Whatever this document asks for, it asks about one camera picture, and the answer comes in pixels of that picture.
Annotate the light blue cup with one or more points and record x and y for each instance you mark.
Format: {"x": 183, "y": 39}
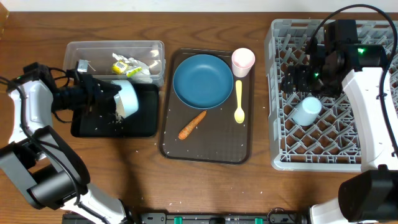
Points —
{"x": 307, "y": 111}

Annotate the white tissue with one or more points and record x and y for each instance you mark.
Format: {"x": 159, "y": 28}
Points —
{"x": 144, "y": 76}

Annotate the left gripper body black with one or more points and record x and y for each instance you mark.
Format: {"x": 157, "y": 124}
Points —
{"x": 87, "y": 94}

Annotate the light blue bowl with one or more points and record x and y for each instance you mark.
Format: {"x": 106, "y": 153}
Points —
{"x": 126, "y": 100}

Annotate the orange carrot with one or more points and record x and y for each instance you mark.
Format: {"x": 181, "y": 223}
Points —
{"x": 185, "y": 132}

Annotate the pink plastic cup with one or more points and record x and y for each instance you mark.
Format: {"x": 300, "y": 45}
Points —
{"x": 242, "y": 61}

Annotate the black waste tray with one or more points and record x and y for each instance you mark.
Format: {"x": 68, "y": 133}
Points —
{"x": 142, "y": 123}

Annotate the grey dishwasher rack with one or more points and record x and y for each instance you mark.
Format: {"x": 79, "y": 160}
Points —
{"x": 331, "y": 143}

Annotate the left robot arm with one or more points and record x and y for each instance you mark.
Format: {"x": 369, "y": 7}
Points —
{"x": 40, "y": 164}

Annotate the brown serving tray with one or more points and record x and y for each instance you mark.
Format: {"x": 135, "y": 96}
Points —
{"x": 218, "y": 137}

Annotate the yellow green snack wrapper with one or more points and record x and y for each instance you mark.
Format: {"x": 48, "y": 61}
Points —
{"x": 127, "y": 69}

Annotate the yellow plastic spoon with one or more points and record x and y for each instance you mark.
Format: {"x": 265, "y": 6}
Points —
{"x": 239, "y": 113}

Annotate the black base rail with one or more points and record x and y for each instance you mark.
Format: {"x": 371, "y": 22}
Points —
{"x": 273, "y": 218}

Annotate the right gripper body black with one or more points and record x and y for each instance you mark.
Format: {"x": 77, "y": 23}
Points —
{"x": 298, "y": 78}

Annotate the dark blue plate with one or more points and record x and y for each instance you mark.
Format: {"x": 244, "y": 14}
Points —
{"x": 203, "y": 81}

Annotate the white rice pile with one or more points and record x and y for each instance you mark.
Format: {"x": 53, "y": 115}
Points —
{"x": 107, "y": 117}

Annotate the clear plastic bin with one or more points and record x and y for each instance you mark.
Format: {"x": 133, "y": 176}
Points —
{"x": 99, "y": 55}

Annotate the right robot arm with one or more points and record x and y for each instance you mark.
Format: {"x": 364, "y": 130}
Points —
{"x": 361, "y": 71}

